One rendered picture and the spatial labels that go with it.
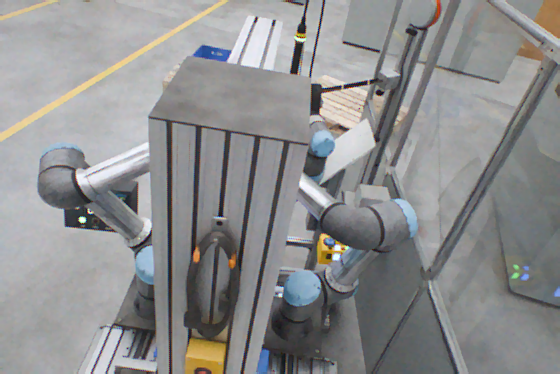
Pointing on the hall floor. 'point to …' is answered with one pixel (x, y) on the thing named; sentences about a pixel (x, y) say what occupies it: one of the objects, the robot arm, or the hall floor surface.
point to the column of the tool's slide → (392, 107)
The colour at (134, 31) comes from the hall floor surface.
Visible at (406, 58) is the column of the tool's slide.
